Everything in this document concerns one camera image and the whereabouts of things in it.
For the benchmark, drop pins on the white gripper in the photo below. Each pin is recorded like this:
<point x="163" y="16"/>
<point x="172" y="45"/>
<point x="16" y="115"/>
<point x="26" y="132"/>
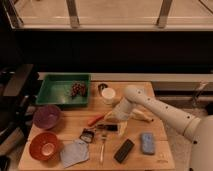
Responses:
<point x="120" y="113"/>

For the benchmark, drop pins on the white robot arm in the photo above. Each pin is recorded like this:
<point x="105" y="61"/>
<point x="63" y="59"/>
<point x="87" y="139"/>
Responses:
<point x="197" y="130"/>

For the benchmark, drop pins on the green plastic tray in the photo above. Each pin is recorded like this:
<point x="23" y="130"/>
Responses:
<point x="56" y="90"/>

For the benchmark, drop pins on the orange carrot toy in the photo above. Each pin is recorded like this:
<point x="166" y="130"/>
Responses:
<point x="94" y="120"/>

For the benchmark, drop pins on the yellow banana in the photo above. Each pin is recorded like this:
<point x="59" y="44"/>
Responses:
<point x="139" y="115"/>

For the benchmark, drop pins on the silver fork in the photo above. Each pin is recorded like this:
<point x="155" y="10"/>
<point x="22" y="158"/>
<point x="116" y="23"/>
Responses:
<point x="103" y="139"/>

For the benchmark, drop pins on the black rectangular remote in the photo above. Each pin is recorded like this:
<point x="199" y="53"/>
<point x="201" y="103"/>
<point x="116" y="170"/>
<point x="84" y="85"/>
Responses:
<point x="122" y="153"/>

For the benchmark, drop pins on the white cup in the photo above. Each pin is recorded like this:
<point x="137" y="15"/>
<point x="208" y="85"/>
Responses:
<point x="108" y="95"/>

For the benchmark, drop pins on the small black clip object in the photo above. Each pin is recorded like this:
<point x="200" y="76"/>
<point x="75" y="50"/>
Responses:
<point x="87" y="136"/>

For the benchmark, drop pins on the small black round object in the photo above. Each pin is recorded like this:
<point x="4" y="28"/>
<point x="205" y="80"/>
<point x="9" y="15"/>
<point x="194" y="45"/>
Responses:
<point x="101" y="87"/>

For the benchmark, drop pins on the blue sponge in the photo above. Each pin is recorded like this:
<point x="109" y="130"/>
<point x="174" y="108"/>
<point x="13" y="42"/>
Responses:
<point x="147" y="144"/>

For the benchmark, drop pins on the grey-blue cloth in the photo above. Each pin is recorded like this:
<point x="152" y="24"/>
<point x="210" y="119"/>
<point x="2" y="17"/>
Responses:
<point x="75" y="152"/>

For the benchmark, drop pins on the dark grape bunch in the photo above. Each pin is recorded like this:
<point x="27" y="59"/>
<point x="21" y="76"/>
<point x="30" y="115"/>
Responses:
<point x="78" y="89"/>

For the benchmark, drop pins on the purple bowl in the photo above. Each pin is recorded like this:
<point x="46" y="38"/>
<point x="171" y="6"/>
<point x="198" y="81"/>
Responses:
<point x="46" y="117"/>

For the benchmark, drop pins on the red bowl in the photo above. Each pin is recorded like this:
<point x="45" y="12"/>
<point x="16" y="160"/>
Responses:
<point x="44" y="146"/>

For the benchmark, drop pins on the black chair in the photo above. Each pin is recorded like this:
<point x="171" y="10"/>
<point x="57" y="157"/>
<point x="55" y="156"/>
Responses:
<point x="17" y="93"/>

